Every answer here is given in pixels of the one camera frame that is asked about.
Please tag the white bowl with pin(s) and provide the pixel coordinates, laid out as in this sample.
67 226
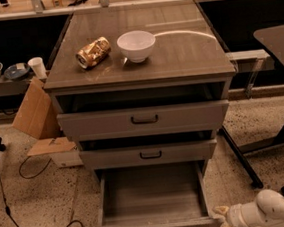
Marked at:
136 46

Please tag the white paper cup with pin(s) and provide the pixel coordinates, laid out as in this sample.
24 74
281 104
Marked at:
37 65

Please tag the grey top drawer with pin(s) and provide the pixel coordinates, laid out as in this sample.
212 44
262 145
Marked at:
144 121

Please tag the grey drawer cabinet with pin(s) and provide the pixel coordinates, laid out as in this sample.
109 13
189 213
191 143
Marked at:
186 65

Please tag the grey middle drawer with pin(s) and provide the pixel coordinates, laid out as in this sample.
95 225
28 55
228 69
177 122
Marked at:
147 155

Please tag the black table base frame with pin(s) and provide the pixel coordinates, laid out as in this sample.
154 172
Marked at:
240 152

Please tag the blue patterned bowl right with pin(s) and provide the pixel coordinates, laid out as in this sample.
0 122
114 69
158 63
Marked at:
18 71

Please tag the grey drawer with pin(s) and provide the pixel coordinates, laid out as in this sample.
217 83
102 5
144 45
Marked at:
160 195
147 155
144 121

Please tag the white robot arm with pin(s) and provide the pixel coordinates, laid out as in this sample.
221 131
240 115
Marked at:
266 210

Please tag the brown cardboard box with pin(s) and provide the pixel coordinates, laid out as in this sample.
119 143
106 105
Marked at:
37 118

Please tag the grey bottom drawer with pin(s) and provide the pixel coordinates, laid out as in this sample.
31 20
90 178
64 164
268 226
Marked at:
160 195

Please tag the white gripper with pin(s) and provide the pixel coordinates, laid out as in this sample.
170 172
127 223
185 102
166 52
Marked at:
232 216

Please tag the crushed gold soda can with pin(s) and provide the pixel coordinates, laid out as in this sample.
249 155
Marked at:
93 53

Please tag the grey wall ledge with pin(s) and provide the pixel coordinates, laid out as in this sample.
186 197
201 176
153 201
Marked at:
11 88

